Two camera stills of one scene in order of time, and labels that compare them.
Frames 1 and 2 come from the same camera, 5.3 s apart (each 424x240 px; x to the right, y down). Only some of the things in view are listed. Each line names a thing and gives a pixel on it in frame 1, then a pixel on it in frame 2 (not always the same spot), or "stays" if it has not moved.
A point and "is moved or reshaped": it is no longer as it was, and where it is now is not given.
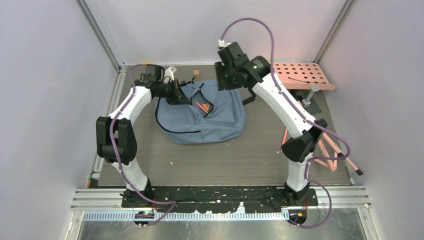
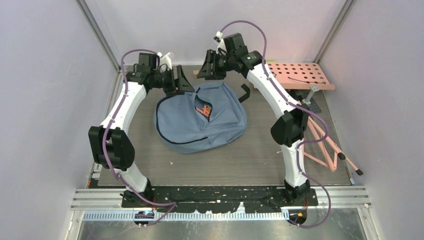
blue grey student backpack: (212, 115) is moved or reshaped
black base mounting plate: (220, 199) stays
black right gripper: (222, 83) -> (206, 71)
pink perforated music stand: (310, 76) stays
